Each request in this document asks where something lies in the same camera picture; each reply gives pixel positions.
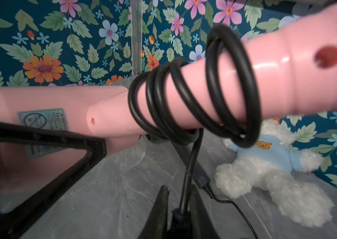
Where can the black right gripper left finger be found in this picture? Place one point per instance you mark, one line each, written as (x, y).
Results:
(157, 222)

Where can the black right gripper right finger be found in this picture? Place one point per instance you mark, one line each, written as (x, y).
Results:
(201, 225)

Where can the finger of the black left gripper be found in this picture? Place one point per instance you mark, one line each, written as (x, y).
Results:
(37, 166)

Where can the pink hair dryer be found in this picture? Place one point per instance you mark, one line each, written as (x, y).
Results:
(291, 71)

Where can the dark grey round hair dryer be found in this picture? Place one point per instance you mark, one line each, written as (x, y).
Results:
(200, 177)

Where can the white teddy bear blue shirt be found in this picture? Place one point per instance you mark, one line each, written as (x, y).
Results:
(268, 165)

